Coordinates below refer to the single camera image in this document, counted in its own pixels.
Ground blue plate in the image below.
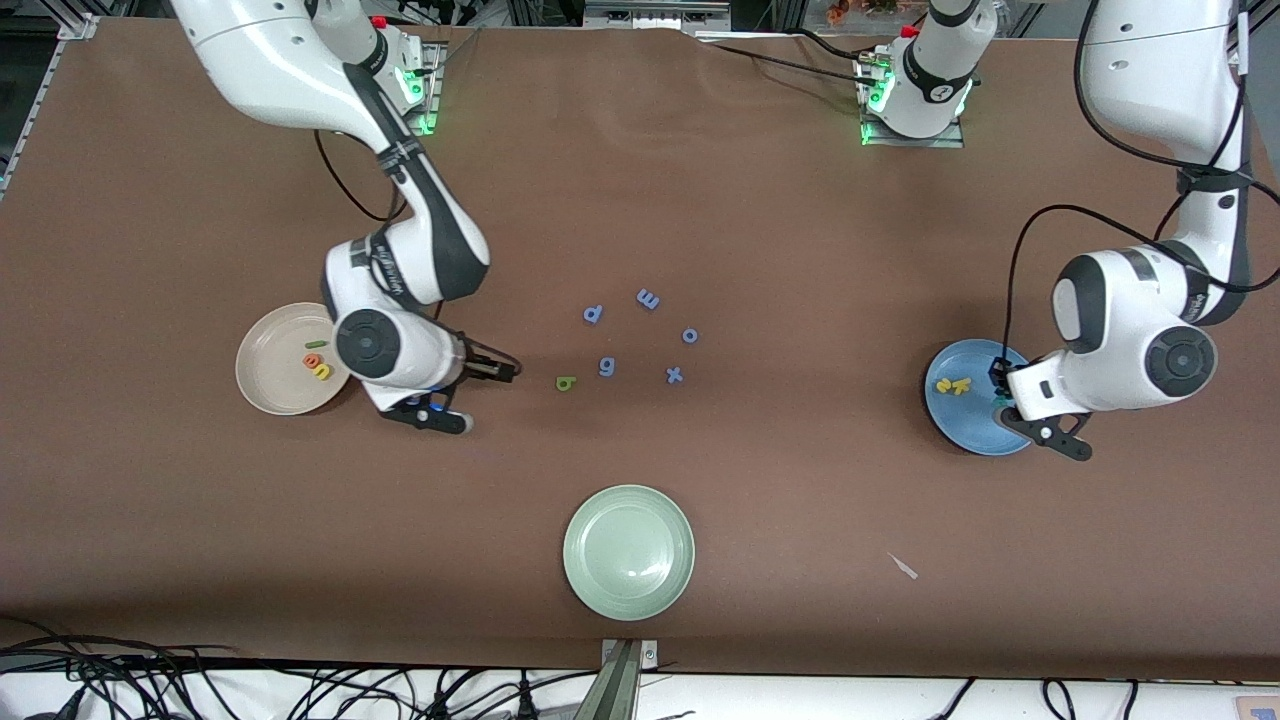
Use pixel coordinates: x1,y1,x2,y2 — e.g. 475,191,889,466
924,338,1036,457

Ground beige brown plate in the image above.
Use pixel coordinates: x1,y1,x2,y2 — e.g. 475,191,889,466
235,302,351,416

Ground brown table cover sheet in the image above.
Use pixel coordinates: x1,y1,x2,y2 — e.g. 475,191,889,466
0,18,1280,681

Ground pale green plate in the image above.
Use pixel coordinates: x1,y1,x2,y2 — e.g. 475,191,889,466
562,484,696,622

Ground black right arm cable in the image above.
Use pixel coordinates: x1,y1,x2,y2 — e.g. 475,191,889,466
313,128,471,341

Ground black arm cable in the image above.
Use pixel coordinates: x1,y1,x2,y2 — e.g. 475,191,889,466
313,128,471,341
1003,0,1256,366

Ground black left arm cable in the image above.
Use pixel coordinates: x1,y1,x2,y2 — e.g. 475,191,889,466
1003,0,1256,366

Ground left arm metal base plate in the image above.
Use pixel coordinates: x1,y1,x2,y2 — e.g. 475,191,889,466
858,50,966,149

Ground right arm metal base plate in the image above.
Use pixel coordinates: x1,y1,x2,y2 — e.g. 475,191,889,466
332,40,441,136

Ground aluminium camera post bracket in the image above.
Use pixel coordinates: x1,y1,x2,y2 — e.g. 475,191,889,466
575,638,659,720

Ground black base power cable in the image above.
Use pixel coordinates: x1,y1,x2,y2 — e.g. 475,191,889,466
695,28,876,81

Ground aluminium frame crossbar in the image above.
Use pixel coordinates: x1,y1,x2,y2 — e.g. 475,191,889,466
583,0,733,31

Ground black cable tangle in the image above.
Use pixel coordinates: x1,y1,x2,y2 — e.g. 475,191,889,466
0,615,601,720

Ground aluminium corner rail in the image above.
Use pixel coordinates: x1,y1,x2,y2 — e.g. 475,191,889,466
0,12,98,196

